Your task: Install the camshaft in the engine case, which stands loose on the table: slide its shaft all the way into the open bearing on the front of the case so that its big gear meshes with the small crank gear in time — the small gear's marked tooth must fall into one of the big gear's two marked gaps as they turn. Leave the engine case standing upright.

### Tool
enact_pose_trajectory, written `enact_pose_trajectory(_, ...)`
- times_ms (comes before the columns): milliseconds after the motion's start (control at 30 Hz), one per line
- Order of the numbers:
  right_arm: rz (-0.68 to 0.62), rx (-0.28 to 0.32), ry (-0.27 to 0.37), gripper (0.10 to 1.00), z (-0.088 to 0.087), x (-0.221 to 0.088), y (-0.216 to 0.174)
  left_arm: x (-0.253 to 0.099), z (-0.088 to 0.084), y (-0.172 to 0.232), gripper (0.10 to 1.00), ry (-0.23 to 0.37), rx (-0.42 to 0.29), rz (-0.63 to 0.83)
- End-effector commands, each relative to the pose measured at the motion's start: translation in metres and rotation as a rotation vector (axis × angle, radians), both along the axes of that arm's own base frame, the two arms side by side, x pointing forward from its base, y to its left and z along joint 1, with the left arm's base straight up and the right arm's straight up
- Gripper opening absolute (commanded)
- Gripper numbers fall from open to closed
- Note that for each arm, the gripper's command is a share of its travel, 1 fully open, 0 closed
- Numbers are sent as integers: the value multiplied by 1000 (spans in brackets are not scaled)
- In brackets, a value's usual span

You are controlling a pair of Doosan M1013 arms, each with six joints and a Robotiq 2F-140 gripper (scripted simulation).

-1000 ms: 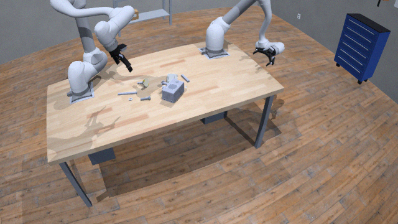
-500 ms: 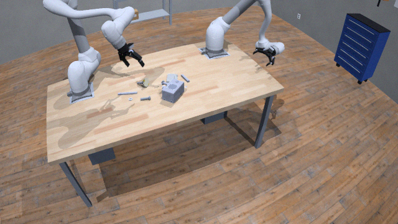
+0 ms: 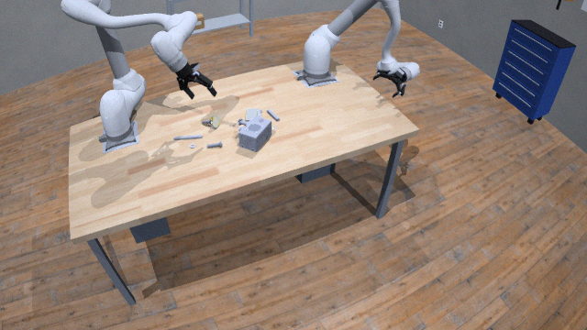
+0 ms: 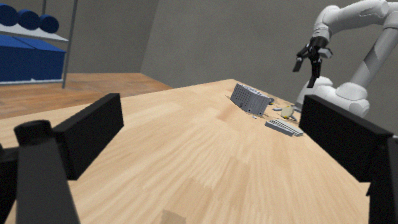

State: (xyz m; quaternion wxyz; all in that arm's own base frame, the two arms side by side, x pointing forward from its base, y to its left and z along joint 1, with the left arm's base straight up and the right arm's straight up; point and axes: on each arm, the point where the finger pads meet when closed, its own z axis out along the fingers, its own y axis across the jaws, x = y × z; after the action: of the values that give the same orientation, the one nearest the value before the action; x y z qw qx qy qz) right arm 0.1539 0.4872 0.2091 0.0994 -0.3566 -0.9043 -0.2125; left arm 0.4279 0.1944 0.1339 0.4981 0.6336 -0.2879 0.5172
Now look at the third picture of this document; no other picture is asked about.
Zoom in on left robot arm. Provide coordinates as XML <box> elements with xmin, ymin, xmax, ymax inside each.
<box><xmin>296</xmin><ymin>0</ymin><xmax>420</xmax><ymax>85</ymax></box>

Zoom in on grey camshaft with gear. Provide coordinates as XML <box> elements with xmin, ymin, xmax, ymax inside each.
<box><xmin>202</xmin><ymin>115</ymin><xmax>220</xmax><ymax>128</ymax></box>

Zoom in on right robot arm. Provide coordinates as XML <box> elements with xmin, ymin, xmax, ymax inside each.
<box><xmin>61</xmin><ymin>0</ymin><xmax>197</xmax><ymax>149</ymax></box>

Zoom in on grey hex bolt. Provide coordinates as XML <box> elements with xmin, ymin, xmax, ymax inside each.
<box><xmin>207</xmin><ymin>141</ymin><xmax>222</xmax><ymax>148</ymax></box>

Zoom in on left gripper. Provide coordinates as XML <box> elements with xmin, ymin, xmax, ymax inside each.
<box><xmin>373</xmin><ymin>70</ymin><xmax>407</xmax><ymax>98</ymax></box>

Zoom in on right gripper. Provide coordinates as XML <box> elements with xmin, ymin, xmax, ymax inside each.
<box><xmin>176</xmin><ymin>62</ymin><xmax>217</xmax><ymax>100</ymax></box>

